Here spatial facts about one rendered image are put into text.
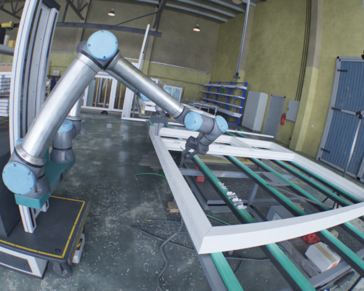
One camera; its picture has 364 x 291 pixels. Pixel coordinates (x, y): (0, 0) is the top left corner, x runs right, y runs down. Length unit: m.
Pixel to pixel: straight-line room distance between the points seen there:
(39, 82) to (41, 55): 0.17
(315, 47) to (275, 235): 8.62
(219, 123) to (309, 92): 7.74
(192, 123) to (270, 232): 0.59
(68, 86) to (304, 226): 1.03
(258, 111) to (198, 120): 9.89
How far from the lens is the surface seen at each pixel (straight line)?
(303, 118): 8.55
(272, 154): 1.98
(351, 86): 7.94
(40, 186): 1.10
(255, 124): 10.83
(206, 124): 0.98
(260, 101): 10.81
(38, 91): 1.40
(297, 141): 8.60
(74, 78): 0.78
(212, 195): 1.57
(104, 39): 0.79
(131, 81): 0.97
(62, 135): 1.44
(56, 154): 1.49
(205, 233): 0.59
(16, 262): 1.56
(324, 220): 0.98
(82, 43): 1.47
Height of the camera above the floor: 1.30
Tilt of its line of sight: 15 degrees down
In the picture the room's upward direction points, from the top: 10 degrees clockwise
